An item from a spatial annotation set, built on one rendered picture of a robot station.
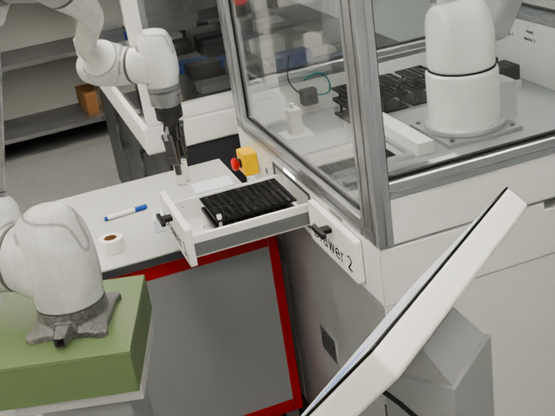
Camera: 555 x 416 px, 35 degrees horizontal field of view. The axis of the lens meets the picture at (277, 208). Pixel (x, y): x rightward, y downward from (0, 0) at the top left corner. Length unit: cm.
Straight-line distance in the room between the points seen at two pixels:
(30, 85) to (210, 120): 343
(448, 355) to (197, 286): 128
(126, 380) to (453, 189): 81
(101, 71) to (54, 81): 404
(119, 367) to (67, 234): 30
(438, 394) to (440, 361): 5
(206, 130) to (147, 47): 82
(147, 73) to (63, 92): 410
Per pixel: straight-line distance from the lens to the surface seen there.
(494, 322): 214
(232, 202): 233
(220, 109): 311
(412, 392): 137
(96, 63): 239
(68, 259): 187
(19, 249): 190
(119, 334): 191
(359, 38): 172
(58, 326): 193
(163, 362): 262
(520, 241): 208
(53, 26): 636
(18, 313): 211
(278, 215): 225
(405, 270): 194
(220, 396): 274
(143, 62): 237
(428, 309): 121
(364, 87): 175
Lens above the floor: 182
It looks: 24 degrees down
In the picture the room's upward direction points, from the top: 9 degrees counter-clockwise
